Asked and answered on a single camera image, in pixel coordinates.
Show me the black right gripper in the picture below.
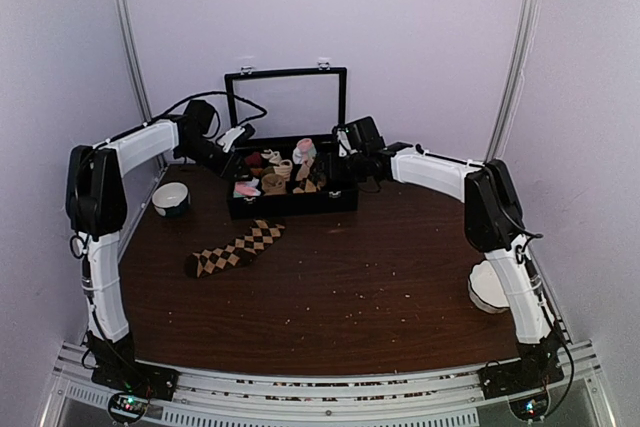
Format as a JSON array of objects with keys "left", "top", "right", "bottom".
[{"left": 313, "top": 150, "right": 368, "bottom": 182}]

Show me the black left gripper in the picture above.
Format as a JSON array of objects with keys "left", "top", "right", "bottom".
[{"left": 175, "top": 136, "right": 249, "bottom": 182}]

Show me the brown tan argyle sock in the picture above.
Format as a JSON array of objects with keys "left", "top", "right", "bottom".
[
  {"left": 184, "top": 218, "right": 286, "bottom": 279},
  {"left": 293, "top": 171, "right": 327, "bottom": 194}
]

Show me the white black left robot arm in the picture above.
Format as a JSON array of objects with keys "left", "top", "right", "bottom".
[{"left": 65, "top": 99, "right": 255, "bottom": 400}]

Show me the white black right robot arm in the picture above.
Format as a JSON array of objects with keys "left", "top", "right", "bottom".
[{"left": 332, "top": 117, "right": 566, "bottom": 397}]

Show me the dark red rolled sock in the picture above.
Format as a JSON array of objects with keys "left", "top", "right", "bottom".
[{"left": 245, "top": 152, "right": 263, "bottom": 169}]

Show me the tan rolled sock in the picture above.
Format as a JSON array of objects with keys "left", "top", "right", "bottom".
[{"left": 261, "top": 173, "right": 287, "bottom": 196}]

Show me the cream rolled sock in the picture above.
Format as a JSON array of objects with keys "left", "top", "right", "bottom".
[{"left": 260, "top": 149, "right": 293, "bottom": 180}]

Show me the black box with glass lid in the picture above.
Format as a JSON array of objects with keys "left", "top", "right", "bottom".
[{"left": 224, "top": 66, "right": 359, "bottom": 220}]

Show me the pink teal white rolled sock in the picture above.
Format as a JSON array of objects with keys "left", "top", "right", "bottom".
[{"left": 292, "top": 137, "right": 317, "bottom": 165}]

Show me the beige rolled sock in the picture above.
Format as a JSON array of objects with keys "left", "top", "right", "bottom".
[{"left": 295, "top": 159, "right": 314, "bottom": 182}]

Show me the white bowl left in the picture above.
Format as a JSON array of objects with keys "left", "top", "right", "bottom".
[{"left": 151, "top": 182, "right": 191, "bottom": 218}]

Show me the white scalloped bowl right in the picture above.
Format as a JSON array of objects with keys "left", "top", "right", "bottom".
[{"left": 467, "top": 261, "right": 509, "bottom": 315}]

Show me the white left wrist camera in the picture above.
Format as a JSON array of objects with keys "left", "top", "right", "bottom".
[{"left": 215, "top": 126, "right": 246, "bottom": 153}]

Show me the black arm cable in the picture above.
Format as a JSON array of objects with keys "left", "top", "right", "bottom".
[{"left": 159, "top": 90, "right": 269, "bottom": 123}]

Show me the aluminium right corner post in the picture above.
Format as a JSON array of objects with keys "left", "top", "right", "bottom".
[{"left": 485, "top": 0, "right": 540, "bottom": 161}]

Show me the aluminium corner post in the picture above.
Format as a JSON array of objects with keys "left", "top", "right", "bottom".
[
  {"left": 113, "top": 0, "right": 152, "bottom": 122},
  {"left": 485, "top": 0, "right": 540, "bottom": 161}
]

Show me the aluminium left corner post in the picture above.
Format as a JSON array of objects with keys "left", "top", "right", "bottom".
[{"left": 113, "top": 0, "right": 152, "bottom": 122}]

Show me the aluminium front rail frame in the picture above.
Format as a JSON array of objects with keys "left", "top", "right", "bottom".
[{"left": 35, "top": 341, "right": 623, "bottom": 426}]

